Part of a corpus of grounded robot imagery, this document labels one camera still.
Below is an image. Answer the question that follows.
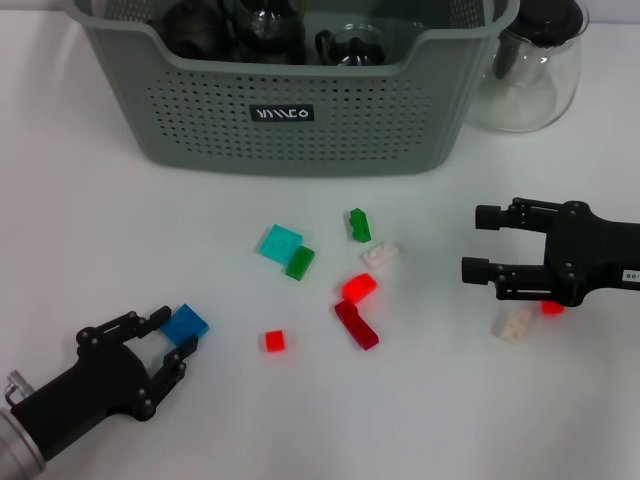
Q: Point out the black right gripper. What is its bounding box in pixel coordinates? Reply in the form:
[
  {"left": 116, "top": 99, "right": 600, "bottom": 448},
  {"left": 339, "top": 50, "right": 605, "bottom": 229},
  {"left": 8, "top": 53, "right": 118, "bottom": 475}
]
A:
[{"left": 460, "top": 197, "right": 640, "bottom": 309}]

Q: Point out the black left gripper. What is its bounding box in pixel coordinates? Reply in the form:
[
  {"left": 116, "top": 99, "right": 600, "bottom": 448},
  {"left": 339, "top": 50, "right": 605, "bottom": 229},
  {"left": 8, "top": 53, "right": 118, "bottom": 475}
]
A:
[{"left": 9, "top": 304, "right": 201, "bottom": 464}]

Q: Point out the blue toy plate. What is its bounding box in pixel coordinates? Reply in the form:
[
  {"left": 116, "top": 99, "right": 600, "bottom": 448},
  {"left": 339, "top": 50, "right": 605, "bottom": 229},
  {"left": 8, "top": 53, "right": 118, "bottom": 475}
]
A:
[{"left": 159, "top": 303, "right": 211, "bottom": 349}]

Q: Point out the glass teacup black sleeve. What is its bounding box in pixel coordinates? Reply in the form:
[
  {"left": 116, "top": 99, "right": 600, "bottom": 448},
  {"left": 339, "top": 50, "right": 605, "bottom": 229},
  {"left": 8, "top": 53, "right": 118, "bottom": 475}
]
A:
[
  {"left": 313, "top": 22, "right": 389, "bottom": 67},
  {"left": 232, "top": 0, "right": 306, "bottom": 39},
  {"left": 234, "top": 29, "right": 306, "bottom": 65}
]

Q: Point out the grey-green perforated storage bin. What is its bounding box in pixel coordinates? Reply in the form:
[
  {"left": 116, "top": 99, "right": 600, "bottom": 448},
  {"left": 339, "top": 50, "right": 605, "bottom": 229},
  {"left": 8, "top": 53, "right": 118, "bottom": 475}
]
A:
[{"left": 67, "top": 0, "right": 521, "bottom": 177}]

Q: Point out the white toy brick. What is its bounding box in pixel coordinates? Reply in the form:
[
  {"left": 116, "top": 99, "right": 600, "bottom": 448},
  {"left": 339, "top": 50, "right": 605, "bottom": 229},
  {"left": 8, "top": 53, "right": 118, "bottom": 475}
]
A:
[
  {"left": 360, "top": 241, "right": 401, "bottom": 273},
  {"left": 492, "top": 305, "right": 532, "bottom": 344}
]

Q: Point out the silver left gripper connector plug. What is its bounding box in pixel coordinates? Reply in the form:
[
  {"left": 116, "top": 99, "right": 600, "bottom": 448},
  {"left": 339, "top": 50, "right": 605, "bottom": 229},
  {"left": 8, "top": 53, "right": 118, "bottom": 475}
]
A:
[{"left": 4, "top": 369, "right": 34, "bottom": 406}]

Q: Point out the glass carafe black lid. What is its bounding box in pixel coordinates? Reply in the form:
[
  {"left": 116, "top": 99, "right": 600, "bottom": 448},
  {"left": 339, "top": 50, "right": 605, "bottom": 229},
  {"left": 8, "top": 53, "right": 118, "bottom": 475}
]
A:
[{"left": 464, "top": 0, "right": 591, "bottom": 134}]

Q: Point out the teal flat toy plate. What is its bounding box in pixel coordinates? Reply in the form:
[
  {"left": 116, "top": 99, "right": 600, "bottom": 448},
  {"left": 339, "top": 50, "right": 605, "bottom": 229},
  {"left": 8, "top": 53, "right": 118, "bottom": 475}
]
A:
[{"left": 257, "top": 223, "right": 305, "bottom": 265}]

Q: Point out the dark green toy brick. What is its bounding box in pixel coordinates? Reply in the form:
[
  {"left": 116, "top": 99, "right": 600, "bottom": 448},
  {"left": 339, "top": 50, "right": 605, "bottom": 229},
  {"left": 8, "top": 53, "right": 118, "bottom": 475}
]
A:
[{"left": 343, "top": 207, "right": 374, "bottom": 245}]

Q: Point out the bright red toy brick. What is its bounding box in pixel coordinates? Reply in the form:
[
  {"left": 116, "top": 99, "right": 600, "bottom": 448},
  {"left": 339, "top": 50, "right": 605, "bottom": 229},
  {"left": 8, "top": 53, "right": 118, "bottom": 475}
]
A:
[{"left": 341, "top": 273, "right": 379, "bottom": 305}]

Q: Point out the translucent green toy brick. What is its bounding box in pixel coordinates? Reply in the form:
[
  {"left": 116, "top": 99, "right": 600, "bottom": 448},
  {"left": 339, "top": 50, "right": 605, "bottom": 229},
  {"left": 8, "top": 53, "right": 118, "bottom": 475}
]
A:
[{"left": 284, "top": 245, "right": 316, "bottom": 282}]

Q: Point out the dark red long toy brick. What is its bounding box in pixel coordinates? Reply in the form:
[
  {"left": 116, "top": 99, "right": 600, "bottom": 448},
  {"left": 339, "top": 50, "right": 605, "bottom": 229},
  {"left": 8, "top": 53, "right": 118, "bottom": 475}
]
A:
[{"left": 333, "top": 299, "right": 380, "bottom": 351}]

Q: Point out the black ceramic teapot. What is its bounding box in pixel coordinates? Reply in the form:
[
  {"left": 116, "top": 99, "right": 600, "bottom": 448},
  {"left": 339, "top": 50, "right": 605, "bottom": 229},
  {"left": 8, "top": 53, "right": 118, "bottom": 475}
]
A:
[{"left": 162, "top": 0, "right": 226, "bottom": 57}]

